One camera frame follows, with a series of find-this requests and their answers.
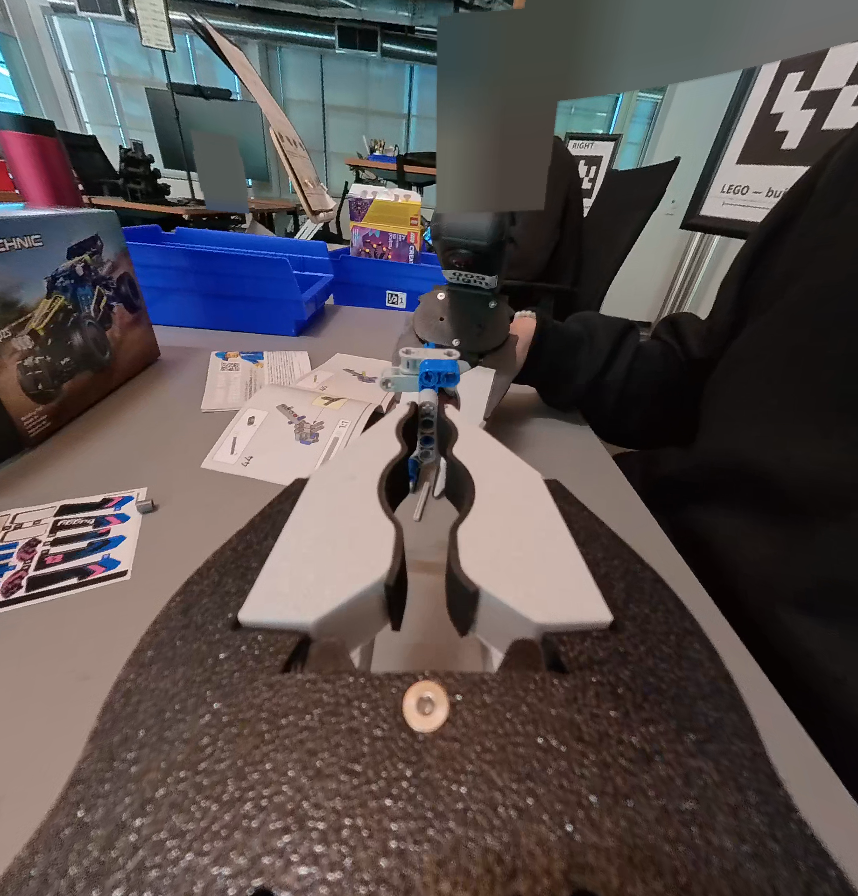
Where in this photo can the lego set box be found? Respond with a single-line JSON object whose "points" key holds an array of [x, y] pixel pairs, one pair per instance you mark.
{"points": [[58, 315]]}

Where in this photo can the person's dark clothing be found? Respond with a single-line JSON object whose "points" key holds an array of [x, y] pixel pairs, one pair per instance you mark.
{"points": [[786, 420]]}

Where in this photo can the blue grey lego assembly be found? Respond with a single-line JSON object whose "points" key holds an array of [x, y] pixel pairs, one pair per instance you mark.
{"points": [[437, 378]]}

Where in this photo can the large framed marker poster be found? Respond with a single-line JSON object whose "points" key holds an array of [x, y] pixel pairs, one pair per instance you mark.
{"points": [[800, 105]]}

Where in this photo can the open instruction booklet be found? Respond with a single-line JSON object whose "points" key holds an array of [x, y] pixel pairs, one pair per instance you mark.
{"points": [[275, 448]]}

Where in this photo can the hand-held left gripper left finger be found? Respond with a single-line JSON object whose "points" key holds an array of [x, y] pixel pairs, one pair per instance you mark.
{"points": [[317, 560]]}

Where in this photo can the leaning wooden board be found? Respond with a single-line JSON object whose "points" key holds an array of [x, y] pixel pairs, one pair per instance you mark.
{"points": [[289, 150]]}

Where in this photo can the black chair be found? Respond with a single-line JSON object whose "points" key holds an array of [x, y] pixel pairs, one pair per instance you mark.
{"points": [[632, 231]]}

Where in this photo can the small grey lego pin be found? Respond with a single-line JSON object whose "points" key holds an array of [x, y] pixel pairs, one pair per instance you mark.
{"points": [[145, 506]]}

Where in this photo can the dark computer monitor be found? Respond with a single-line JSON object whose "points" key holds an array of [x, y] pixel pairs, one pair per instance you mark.
{"points": [[170, 133]]}

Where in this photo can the printed paper leaflet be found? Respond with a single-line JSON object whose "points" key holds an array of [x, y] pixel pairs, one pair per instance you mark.
{"points": [[275, 378]]}

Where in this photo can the yellow lego box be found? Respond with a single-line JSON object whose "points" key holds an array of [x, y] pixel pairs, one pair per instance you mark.
{"points": [[394, 213]]}

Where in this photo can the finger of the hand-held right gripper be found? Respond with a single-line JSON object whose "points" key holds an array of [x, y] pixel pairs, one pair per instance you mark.
{"points": [[485, 392]]}

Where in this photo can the small framed marker sign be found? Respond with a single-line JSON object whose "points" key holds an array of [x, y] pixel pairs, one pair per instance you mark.
{"points": [[590, 175]]}

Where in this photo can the person's right hand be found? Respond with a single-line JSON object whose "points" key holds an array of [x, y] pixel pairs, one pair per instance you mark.
{"points": [[524, 339]]}

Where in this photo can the purple lego box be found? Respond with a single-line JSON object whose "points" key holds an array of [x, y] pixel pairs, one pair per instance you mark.
{"points": [[373, 245]]}

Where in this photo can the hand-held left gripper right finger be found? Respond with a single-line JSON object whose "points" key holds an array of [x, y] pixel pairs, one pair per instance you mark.
{"points": [[534, 560]]}

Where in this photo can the blue plastic bin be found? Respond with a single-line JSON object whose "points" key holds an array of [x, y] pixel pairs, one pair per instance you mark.
{"points": [[219, 280], [359, 283]]}

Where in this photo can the sticker sheet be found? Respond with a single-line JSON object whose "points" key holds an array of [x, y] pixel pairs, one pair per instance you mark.
{"points": [[58, 553]]}

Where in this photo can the person's right forearm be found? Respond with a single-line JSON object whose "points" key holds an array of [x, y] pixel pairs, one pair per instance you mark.
{"points": [[611, 364]]}

